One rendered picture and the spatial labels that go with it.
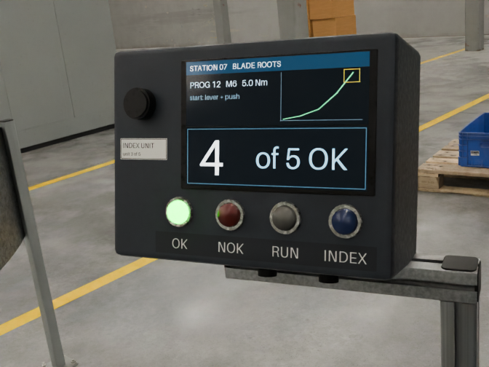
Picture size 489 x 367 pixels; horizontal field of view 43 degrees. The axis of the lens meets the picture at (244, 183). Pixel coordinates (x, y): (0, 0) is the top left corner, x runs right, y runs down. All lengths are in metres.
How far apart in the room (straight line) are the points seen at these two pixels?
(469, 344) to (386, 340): 1.90
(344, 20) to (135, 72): 8.59
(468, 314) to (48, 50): 6.40
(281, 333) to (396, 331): 0.44
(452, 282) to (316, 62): 0.22
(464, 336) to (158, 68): 0.35
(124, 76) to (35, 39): 6.16
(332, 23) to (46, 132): 4.24
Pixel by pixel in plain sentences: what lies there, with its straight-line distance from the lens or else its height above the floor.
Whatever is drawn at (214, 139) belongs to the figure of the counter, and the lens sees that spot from 0.53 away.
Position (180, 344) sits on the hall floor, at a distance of 2.57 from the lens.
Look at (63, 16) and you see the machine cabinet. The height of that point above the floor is 1.27.
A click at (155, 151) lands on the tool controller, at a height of 1.17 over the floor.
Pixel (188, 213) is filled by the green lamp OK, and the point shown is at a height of 1.12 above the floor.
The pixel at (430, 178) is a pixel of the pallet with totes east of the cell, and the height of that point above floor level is 0.09.
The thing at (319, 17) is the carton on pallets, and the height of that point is 0.89.
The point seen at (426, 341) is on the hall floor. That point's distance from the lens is 2.48.
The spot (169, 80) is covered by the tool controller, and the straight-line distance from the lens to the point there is 0.56.
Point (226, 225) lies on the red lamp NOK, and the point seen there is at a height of 1.11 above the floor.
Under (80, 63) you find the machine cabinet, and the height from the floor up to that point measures 0.77.
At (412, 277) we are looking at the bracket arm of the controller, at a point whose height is 1.05.
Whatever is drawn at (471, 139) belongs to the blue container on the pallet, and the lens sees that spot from 4.02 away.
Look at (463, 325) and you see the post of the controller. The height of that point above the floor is 1.00.
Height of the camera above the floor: 1.29
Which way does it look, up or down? 17 degrees down
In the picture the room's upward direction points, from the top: 6 degrees counter-clockwise
